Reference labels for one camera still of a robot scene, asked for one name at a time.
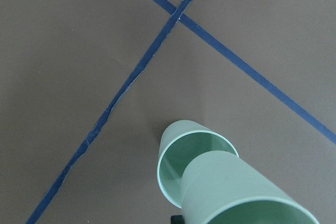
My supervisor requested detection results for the pale green cup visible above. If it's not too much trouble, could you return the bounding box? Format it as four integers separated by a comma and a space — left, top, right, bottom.
181, 151, 318, 223
157, 120, 238, 208

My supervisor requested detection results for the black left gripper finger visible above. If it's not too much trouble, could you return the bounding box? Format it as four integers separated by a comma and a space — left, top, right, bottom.
170, 215, 184, 224

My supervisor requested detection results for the brown paper table cover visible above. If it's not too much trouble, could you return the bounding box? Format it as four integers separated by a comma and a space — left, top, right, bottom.
1, 0, 335, 223

